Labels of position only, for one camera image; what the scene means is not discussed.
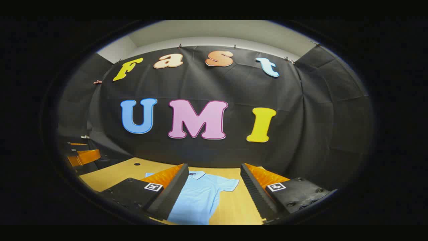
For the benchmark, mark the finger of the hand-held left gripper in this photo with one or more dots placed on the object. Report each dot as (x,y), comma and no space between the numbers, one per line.
(83,158)
(77,146)

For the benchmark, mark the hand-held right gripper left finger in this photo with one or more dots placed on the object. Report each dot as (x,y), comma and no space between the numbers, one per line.
(170,198)

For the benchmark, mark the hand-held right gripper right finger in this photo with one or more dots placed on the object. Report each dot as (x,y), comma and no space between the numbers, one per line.
(258,198)

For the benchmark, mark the light blue T-shirt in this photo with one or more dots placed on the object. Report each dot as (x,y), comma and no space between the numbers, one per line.
(200,201)

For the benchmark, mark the black backdrop cloth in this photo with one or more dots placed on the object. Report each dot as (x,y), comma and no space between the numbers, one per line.
(217,154)

